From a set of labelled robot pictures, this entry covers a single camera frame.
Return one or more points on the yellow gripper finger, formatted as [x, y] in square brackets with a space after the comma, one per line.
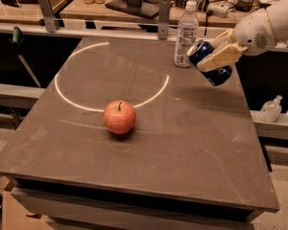
[223, 55]
[225, 37]

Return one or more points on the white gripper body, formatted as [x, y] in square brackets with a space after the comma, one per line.
[253, 34]

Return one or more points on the blue pepsi can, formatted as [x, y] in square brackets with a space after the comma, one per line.
[200, 54]

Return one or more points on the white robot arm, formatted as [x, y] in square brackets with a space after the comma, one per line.
[278, 15]

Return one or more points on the white power adapter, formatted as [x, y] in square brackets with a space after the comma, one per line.
[220, 10]

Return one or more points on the clear plastic water bottle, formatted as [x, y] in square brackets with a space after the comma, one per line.
[186, 35]

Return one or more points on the clear soap dispenser bottle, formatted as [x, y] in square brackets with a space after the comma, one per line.
[270, 110]

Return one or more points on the black monitor stand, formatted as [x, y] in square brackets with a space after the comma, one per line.
[134, 7]

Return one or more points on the red apple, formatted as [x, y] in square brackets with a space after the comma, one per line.
[119, 117]

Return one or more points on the right metal bracket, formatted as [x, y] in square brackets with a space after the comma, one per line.
[163, 19]

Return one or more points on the metal bracket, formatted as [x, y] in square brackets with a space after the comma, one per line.
[163, 19]
[50, 21]

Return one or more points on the left metal bracket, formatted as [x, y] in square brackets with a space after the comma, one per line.
[50, 21]

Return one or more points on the green handled tool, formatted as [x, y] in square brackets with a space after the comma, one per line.
[15, 42]

